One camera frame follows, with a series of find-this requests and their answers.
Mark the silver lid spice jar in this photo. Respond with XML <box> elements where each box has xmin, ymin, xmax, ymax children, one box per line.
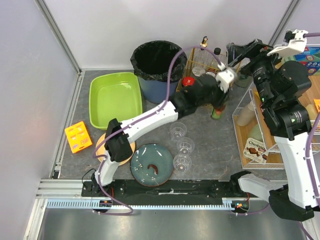
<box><xmin>192</xmin><ymin>66</ymin><xmax>206</xmax><ymax>77</ymax></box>

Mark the red lid sauce jar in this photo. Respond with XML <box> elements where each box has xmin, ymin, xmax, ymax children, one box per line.
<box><xmin>181</xmin><ymin>76</ymin><xmax>196</xmax><ymax>88</ymax></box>

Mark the green red sauce bottle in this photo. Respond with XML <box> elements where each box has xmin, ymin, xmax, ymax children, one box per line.
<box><xmin>210</xmin><ymin>105</ymin><xmax>226</xmax><ymax>120</ymax></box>

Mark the blue ceramic plate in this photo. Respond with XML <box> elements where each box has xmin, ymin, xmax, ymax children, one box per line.
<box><xmin>130</xmin><ymin>143</ymin><xmax>174</xmax><ymax>187</ymax></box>

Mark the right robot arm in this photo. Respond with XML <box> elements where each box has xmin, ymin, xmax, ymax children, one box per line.
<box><xmin>228</xmin><ymin>38</ymin><xmax>320</xmax><ymax>222</ymax></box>

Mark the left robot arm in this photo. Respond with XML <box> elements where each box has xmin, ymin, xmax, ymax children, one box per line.
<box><xmin>92</xmin><ymin>72</ymin><xmax>235</xmax><ymax>187</ymax></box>

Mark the black cap glass bottle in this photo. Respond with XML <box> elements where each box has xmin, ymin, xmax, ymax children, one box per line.
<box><xmin>213</xmin><ymin>47</ymin><xmax>222</xmax><ymax>64</ymax></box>

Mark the cream pump soap bottle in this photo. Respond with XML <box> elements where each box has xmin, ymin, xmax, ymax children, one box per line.
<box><xmin>234</xmin><ymin>73</ymin><xmax>253</xmax><ymax>88</ymax></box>

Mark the clear glass cup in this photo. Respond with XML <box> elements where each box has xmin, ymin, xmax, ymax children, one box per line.
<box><xmin>169</xmin><ymin>122</ymin><xmax>187</xmax><ymax>141</ymax></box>
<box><xmin>176</xmin><ymin>137</ymin><xmax>195</xmax><ymax>155</ymax></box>
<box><xmin>173</xmin><ymin>154</ymin><xmax>192</xmax><ymax>174</ymax></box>

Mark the blue sponge package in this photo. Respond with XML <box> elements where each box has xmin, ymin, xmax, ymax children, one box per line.
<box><xmin>294</xmin><ymin>44</ymin><xmax>320</xmax><ymax>76</ymax></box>

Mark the black trash bag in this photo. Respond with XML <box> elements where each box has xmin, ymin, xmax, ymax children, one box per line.
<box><xmin>130</xmin><ymin>40</ymin><xmax>182</xmax><ymax>82</ymax></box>

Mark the yellow sponge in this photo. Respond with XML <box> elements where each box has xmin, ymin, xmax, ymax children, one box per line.
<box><xmin>306</xmin><ymin>99</ymin><xmax>320</xmax><ymax>121</ymax></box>

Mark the chocolate cookie box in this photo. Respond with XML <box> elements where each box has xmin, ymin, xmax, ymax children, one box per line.
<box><xmin>243</xmin><ymin>137</ymin><xmax>268</xmax><ymax>164</ymax></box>

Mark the green plastic basin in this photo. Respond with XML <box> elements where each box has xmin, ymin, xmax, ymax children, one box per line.
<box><xmin>89</xmin><ymin>72</ymin><xmax>143</xmax><ymax>130</ymax></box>

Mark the red sausage piece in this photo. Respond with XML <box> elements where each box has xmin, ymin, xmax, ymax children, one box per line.
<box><xmin>147</xmin><ymin>164</ymin><xmax>159</xmax><ymax>175</ymax></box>

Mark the beige plate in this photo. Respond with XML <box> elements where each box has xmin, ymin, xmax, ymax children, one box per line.
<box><xmin>96</xmin><ymin>133</ymin><xmax>136</xmax><ymax>166</ymax></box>

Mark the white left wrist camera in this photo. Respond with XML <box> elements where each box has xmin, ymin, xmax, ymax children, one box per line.
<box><xmin>215</xmin><ymin>62</ymin><xmax>237</xmax><ymax>93</ymax></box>

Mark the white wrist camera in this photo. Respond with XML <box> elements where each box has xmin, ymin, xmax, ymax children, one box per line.
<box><xmin>266</xmin><ymin>29</ymin><xmax>309</xmax><ymax>58</ymax></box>
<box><xmin>215</xmin><ymin>62</ymin><xmax>237</xmax><ymax>93</ymax></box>

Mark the yellow wire basket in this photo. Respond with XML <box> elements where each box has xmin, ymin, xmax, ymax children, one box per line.
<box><xmin>176</xmin><ymin>46</ymin><xmax>243</xmax><ymax>108</ymax></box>

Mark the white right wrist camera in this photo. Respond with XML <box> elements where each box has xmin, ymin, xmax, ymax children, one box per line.
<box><xmin>266</xmin><ymin>29</ymin><xmax>309</xmax><ymax>58</ymax></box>

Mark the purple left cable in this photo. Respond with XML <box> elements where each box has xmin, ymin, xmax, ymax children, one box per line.
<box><xmin>92</xmin><ymin>46</ymin><xmax>222</xmax><ymax>216</ymax></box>

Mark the purple cable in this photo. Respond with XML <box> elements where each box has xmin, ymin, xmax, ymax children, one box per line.
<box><xmin>92</xmin><ymin>46</ymin><xmax>222</xmax><ymax>216</ymax></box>
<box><xmin>234</xmin><ymin>31</ymin><xmax>320</xmax><ymax>240</ymax></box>

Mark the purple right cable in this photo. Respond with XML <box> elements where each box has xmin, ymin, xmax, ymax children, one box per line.
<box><xmin>234</xmin><ymin>31</ymin><xmax>320</xmax><ymax>240</ymax></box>

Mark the white wire shelf rack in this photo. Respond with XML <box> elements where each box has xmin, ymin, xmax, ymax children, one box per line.
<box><xmin>231</xmin><ymin>44</ymin><xmax>320</xmax><ymax>171</ymax></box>

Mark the black mounting base plate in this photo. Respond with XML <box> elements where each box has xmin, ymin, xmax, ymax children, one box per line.
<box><xmin>81</xmin><ymin>179</ymin><xmax>254</xmax><ymax>200</ymax></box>

